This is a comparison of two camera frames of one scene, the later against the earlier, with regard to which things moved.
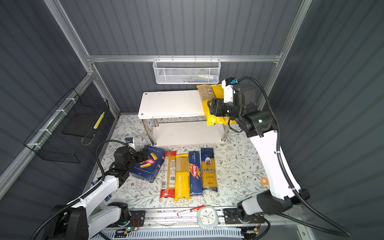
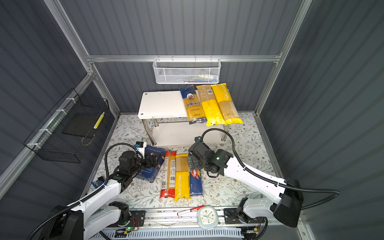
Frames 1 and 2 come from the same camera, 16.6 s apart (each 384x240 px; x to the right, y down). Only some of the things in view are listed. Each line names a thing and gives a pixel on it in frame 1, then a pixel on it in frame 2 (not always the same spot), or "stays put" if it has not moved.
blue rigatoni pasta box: (148, 169) stays put
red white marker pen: (190, 210) stays put
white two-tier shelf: (177, 117) stays put
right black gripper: (216, 105) to (195, 165)
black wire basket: (60, 137) stays put
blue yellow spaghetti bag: (209, 180) to (195, 113)
